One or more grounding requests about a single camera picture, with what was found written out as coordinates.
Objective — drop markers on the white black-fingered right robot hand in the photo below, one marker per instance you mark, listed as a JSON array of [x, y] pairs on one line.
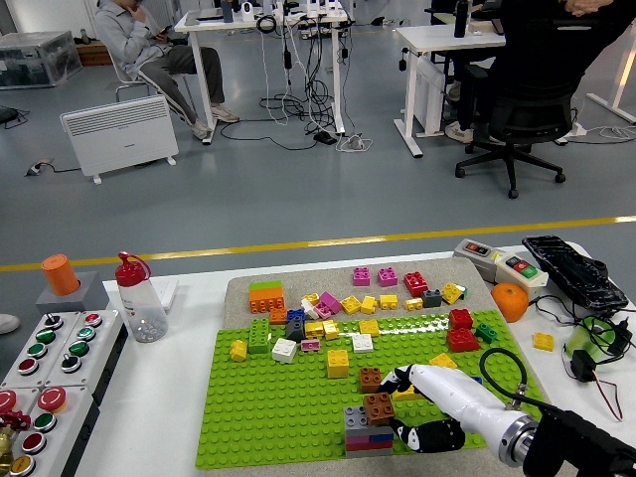
[[457, 397]]

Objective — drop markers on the brown brick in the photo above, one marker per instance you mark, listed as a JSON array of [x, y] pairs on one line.
[[378, 408], [370, 380]]

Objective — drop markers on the green studded baseplate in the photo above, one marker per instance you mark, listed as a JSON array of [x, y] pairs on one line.
[[278, 397]]

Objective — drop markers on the yellow and white brick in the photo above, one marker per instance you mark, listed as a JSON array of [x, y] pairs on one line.
[[442, 360]]

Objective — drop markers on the yellow curved brick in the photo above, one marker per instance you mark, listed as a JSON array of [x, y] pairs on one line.
[[407, 396]]

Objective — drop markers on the wide red brick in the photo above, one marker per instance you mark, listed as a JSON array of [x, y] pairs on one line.
[[463, 340]]

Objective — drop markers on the blue flat brick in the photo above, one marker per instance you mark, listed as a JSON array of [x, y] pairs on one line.
[[381, 438]]

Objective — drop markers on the red flat brick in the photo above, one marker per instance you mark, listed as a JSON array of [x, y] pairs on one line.
[[370, 446]]

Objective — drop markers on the small yellow brick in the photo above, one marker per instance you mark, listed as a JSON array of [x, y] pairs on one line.
[[312, 298], [239, 351], [414, 304]]

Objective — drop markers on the grey flat brick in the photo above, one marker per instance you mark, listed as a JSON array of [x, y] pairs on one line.
[[370, 453]]

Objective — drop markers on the grey studded brick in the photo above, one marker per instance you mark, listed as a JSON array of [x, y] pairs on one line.
[[355, 418]]

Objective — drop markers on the dark green white brick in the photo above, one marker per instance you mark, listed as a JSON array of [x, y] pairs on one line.
[[464, 293]]

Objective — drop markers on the magenta flat brick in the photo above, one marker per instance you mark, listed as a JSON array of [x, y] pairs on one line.
[[358, 439]]

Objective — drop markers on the tall yellow brick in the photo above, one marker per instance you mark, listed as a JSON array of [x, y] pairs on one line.
[[338, 364]]

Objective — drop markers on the small pink flat brick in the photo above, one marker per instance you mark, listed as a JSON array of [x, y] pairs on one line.
[[310, 346]]

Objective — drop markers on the magenta sloped brick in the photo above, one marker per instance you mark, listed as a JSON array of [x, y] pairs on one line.
[[330, 300]]

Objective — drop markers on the light pink brick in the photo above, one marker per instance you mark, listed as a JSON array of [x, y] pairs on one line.
[[322, 311]]

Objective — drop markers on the narrow white brick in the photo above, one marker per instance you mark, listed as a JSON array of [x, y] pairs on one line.
[[308, 309]]

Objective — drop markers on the dark grey sloped brick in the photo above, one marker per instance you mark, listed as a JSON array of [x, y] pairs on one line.
[[296, 330]]

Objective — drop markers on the small blue brick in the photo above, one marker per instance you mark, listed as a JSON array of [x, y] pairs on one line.
[[296, 315]]

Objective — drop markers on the small orange brick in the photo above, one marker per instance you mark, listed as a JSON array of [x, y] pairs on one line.
[[278, 316]]

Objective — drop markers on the tall lime green brick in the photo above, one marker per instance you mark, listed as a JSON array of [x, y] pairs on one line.
[[259, 337]]

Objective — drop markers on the large orange brick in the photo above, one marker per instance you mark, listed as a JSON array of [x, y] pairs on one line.
[[267, 300]]

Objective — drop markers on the lime green flat brick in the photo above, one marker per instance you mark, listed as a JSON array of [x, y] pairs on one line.
[[266, 285]]

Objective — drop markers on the orange fruit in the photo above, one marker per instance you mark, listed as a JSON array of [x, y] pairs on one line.
[[509, 301]]

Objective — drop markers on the small black module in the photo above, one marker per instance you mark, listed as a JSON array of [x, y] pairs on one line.
[[582, 365]]

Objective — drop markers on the green tape roll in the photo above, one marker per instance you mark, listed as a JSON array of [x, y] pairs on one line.
[[576, 343]]

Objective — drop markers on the grey station red green buttons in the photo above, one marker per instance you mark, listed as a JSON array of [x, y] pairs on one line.
[[504, 261]]

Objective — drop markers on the grey station red black buttons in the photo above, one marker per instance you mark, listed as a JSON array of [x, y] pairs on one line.
[[464, 251]]

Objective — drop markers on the black plastic-wrapped device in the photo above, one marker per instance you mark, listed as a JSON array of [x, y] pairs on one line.
[[571, 270]]

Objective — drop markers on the black power plug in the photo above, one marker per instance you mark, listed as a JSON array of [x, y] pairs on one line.
[[621, 338]]

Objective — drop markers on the white floor adapter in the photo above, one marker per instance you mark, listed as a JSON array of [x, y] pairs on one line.
[[355, 143]]

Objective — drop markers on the black floor adapter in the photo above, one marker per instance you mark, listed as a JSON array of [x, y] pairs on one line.
[[325, 138]]

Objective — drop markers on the white power strip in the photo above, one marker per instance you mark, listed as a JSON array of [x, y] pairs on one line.
[[576, 130]]

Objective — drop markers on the white ribbed panel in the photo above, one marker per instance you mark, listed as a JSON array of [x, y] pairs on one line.
[[427, 99]]

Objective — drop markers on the black office chair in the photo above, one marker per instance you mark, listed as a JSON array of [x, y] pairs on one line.
[[536, 99]]

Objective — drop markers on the clear bottle red cap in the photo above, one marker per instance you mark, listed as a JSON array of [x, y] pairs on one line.
[[141, 308]]

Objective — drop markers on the white desk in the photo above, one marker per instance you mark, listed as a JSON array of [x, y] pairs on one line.
[[208, 26], [625, 74], [437, 37]]

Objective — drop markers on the white box with green buttons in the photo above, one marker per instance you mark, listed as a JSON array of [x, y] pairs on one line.
[[97, 350], [52, 355]]

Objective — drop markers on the black bottle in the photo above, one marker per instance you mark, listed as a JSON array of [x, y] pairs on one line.
[[461, 20]]

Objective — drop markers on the grey block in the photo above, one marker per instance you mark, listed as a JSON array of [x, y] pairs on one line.
[[92, 295]]

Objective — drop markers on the white box with mushroom button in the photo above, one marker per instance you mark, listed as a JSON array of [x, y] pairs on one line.
[[27, 395], [69, 422]]

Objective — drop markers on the orange cylinder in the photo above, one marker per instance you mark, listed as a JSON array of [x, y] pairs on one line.
[[59, 275]]

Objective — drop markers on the white panel heater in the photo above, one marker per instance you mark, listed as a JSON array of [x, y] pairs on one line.
[[119, 134]]

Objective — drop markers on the dark cylinder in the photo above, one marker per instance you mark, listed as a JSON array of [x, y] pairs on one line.
[[227, 11]]

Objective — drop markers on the brass fitting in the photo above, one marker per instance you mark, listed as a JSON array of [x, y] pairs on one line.
[[5, 447]]

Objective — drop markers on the white chair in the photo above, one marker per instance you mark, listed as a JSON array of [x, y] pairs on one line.
[[118, 74]]

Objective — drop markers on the floor socket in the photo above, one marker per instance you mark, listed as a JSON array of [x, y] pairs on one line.
[[37, 169]]

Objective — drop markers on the wooden crate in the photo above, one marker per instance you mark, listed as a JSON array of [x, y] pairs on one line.
[[94, 54]]

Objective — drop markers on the white switch plate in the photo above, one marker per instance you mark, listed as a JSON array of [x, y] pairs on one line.
[[169, 293]]

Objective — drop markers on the white round camera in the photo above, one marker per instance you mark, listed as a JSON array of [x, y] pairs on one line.
[[247, 12]]

